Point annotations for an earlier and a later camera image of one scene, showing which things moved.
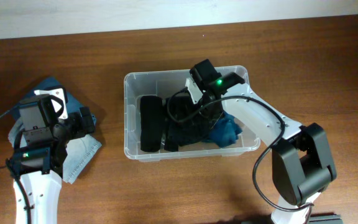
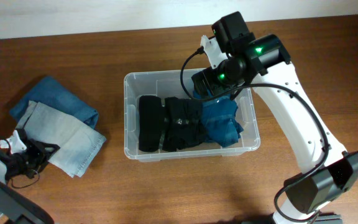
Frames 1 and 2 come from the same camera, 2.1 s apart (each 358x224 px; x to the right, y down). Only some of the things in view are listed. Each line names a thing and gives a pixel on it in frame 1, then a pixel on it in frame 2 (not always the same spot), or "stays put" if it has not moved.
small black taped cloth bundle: (182, 125) stays put
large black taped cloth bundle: (151, 126) stays put
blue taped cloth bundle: (225, 132) stays put
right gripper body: (205, 110) -> (219, 78)
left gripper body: (84, 121) -> (35, 154)
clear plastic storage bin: (166, 84) stays put
